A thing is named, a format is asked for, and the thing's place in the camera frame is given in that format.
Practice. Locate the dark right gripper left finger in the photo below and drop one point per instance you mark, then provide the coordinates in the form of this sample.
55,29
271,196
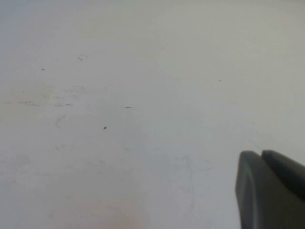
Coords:
257,190

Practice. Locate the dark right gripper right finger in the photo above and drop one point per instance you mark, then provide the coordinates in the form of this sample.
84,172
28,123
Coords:
283,167

